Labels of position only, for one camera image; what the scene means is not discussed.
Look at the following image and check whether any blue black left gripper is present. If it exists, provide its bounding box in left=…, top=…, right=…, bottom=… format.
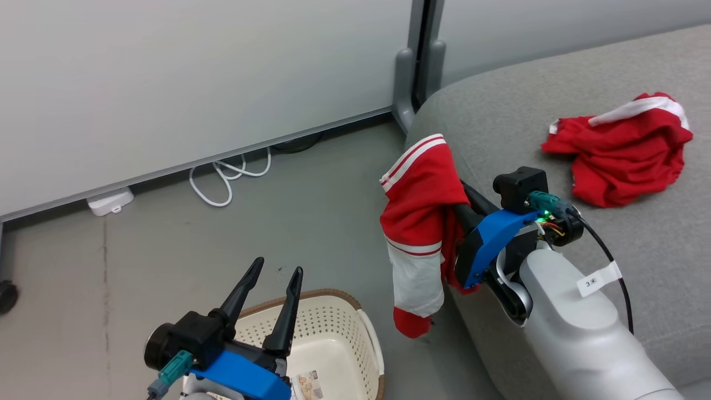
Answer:
left=189, top=257, right=304, bottom=400

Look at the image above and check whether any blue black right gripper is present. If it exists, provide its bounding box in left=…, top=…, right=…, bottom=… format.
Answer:
left=451, top=181, right=540, bottom=289

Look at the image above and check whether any red garment white striped panel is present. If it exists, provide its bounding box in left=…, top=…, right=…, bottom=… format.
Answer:
left=379, top=133, right=474, bottom=339

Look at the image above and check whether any red garment wide white band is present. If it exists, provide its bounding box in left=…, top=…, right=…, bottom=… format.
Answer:
left=541, top=92, right=694, bottom=208

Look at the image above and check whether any beige perforated plastic laundry basket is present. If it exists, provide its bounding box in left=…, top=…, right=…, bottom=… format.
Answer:
left=222, top=288, right=386, bottom=400

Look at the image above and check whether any printed paper label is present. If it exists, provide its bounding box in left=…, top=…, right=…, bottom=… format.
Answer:
left=293, top=370, right=326, bottom=400

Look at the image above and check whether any grey fabric sofa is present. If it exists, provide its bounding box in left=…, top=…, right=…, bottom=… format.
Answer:
left=404, top=24, right=711, bottom=400

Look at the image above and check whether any white power adapter box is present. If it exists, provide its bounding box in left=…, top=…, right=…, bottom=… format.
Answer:
left=87, top=187, right=136, bottom=217

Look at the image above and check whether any white coiled power cable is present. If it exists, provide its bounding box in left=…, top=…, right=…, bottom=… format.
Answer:
left=188, top=147, right=273, bottom=208

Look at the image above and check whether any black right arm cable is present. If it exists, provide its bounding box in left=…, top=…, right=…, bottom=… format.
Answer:
left=527, top=191, right=635, bottom=335

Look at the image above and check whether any grey partition post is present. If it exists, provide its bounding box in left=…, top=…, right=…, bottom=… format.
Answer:
left=392, top=0, right=447, bottom=134

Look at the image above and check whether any black floor cable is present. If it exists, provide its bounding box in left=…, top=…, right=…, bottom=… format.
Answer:
left=271, top=132, right=324, bottom=154

